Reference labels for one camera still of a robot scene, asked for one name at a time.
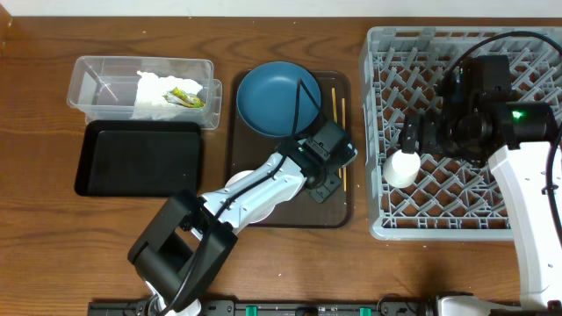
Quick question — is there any yellow green snack wrapper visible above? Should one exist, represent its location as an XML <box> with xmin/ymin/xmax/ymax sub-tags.
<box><xmin>163</xmin><ymin>87</ymin><xmax>205</xmax><ymax>108</ymax></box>

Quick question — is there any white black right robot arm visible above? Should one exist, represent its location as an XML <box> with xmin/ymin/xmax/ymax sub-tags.
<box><xmin>383</xmin><ymin>55</ymin><xmax>561</xmax><ymax>315</ymax></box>

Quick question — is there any pale green cup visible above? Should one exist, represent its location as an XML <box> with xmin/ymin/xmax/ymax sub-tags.
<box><xmin>382</xmin><ymin>150</ymin><xmax>422</xmax><ymax>189</ymax></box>

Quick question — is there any pink white bowl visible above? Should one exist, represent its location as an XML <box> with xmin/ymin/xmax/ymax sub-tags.
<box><xmin>225</xmin><ymin>170</ymin><xmax>274</xmax><ymax>224</ymax></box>

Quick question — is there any wooden chopstick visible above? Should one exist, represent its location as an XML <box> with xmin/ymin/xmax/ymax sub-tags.
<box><xmin>331</xmin><ymin>87</ymin><xmax>338</xmax><ymax>124</ymax></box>
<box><xmin>342</xmin><ymin>97</ymin><xmax>347</xmax><ymax>192</ymax></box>

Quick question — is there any dark brown serving tray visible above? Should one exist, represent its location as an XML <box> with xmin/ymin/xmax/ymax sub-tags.
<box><xmin>225</xmin><ymin>70</ymin><xmax>354</xmax><ymax>229</ymax></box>

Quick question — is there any black plastic tray bin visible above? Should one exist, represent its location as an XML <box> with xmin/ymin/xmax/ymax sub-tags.
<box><xmin>74</xmin><ymin>120</ymin><xmax>202</xmax><ymax>198</ymax></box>

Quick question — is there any grey dishwasher rack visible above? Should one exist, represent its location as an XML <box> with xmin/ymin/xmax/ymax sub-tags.
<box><xmin>359</xmin><ymin>26</ymin><xmax>561</xmax><ymax>241</ymax></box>

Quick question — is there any clear plastic bin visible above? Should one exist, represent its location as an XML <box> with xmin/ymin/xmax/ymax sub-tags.
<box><xmin>67</xmin><ymin>56</ymin><xmax>222</xmax><ymax>130</ymax></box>

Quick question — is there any dark blue plate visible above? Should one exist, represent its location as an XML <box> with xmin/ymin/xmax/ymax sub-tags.
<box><xmin>236</xmin><ymin>61</ymin><xmax>321</xmax><ymax>138</ymax></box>

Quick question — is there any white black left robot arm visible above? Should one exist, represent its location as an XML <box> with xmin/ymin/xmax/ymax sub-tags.
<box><xmin>127</xmin><ymin>138</ymin><xmax>357</xmax><ymax>315</ymax></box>

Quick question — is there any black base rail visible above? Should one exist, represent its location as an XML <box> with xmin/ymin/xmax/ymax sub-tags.
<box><xmin>86</xmin><ymin>298</ymin><xmax>523</xmax><ymax>316</ymax></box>

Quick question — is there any white napkin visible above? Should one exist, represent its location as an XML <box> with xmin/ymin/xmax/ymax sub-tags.
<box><xmin>131</xmin><ymin>71</ymin><xmax>205</xmax><ymax>120</ymax></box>

